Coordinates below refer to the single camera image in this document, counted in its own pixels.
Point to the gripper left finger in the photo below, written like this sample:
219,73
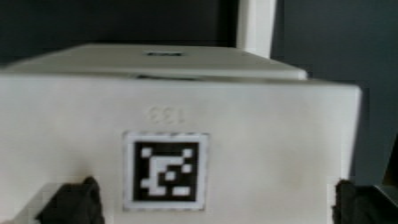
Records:
75,207

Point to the white cabinet box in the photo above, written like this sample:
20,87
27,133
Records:
158,60

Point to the white U-shaped frame barrier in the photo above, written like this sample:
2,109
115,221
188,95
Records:
256,20

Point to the white block with marker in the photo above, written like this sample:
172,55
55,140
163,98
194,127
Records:
213,152

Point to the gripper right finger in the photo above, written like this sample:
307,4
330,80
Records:
362,206

